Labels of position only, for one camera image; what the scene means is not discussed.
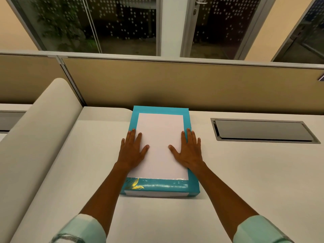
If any person's right hand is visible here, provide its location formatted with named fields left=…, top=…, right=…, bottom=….
left=168, top=128, right=206, bottom=171

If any light green left sleeve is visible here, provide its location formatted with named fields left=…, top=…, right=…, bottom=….
left=50, top=214, right=107, bottom=243

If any person's left forearm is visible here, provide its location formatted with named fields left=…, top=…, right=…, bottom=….
left=80, top=162, right=130, bottom=236

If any white curved desk divider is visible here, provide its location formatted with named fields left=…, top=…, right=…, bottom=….
left=0, top=78, right=83, bottom=243

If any light green right sleeve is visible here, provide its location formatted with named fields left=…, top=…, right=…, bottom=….
left=233, top=215, right=294, bottom=243

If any dotted glass wall panel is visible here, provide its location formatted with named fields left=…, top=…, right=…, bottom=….
left=5, top=0, right=161, bottom=56
left=271, top=0, right=324, bottom=64

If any grey desk cable hatch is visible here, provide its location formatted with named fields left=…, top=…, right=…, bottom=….
left=0, top=110, right=26, bottom=133
left=210, top=118, right=321, bottom=144

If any glass door with metal frame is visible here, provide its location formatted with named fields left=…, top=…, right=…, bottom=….
left=180, top=0, right=278, bottom=60

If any green potted plant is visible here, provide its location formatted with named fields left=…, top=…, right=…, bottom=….
left=33, top=0, right=99, bottom=53

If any teal box with silver interior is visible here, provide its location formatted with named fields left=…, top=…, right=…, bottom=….
left=119, top=105, right=200, bottom=198

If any person's left hand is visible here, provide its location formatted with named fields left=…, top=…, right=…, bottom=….
left=117, top=129, right=150, bottom=172

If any wide beige partition panel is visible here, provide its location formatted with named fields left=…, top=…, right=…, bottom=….
left=59, top=57, right=324, bottom=115

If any light green sleeve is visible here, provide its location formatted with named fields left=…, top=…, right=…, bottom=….
left=233, top=215, right=294, bottom=243
left=50, top=214, right=107, bottom=243

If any person's right forearm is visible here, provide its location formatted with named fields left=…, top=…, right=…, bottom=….
left=188, top=163, right=259, bottom=240

